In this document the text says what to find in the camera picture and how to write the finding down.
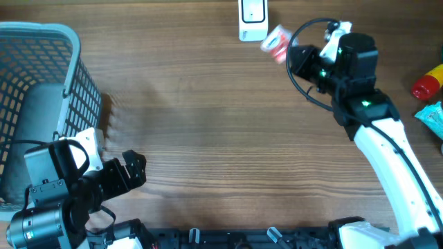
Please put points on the red sauce bottle green cap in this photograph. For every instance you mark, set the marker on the red sauce bottle green cap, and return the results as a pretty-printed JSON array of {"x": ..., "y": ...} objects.
[{"x": 428, "y": 85}]

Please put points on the white barcode scanner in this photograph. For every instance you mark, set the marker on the white barcode scanner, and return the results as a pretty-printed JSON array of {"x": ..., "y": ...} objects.
[{"x": 253, "y": 20}]

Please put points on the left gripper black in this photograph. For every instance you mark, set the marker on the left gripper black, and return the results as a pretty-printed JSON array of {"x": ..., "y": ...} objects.
[{"x": 136, "y": 173}]

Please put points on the red white snack packet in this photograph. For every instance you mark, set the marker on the red white snack packet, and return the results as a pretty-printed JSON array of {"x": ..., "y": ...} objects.
[{"x": 276, "y": 43}]

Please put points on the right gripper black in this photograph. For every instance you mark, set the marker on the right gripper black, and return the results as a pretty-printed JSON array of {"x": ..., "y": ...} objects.
[{"x": 299, "y": 66}]

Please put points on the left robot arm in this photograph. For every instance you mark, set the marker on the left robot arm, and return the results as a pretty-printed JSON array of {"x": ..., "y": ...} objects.
[{"x": 66, "y": 194}]

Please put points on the mint green white pouch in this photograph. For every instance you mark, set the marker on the mint green white pouch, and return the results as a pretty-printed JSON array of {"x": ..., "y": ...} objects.
[{"x": 431, "y": 116}]

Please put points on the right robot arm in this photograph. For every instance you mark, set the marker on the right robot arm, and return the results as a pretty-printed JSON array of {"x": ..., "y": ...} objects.
[{"x": 372, "y": 122}]

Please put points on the grey plastic shopping basket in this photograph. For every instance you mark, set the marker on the grey plastic shopping basket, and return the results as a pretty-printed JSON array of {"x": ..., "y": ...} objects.
[{"x": 46, "y": 93}]

